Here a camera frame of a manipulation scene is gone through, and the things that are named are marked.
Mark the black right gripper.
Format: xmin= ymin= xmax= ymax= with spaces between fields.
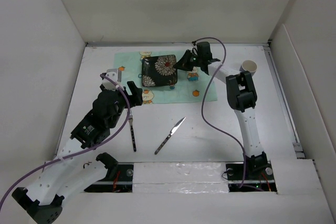
xmin=173 ymin=49 xmax=203 ymax=71

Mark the black floral rectangular plate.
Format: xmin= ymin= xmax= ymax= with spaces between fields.
xmin=141 ymin=55 xmax=178 ymax=87

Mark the purple cup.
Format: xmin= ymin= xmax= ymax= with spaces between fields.
xmin=239 ymin=60 xmax=257 ymax=76

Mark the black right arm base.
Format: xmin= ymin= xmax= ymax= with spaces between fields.
xmin=222 ymin=162 xmax=277 ymax=193

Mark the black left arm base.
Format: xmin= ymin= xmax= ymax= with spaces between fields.
xmin=84 ymin=163 xmax=134 ymax=193

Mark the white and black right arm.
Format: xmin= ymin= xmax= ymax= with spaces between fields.
xmin=174 ymin=38 xmax=268 ymax=181

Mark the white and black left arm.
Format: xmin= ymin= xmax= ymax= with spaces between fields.
xmin=10 ymin=79 xmax=142 ymax=223

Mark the silver fork with patterned handle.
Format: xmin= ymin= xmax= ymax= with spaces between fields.
xmin=128 ymin=110 xmax=137 ymax=152

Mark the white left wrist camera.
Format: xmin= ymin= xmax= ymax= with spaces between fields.
xmin=100 ymin=68 xmax=122 ymax=91

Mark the knife with patterned handle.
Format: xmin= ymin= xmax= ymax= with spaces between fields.
xmin=154 ymin=117 xmax=186 ymax=155

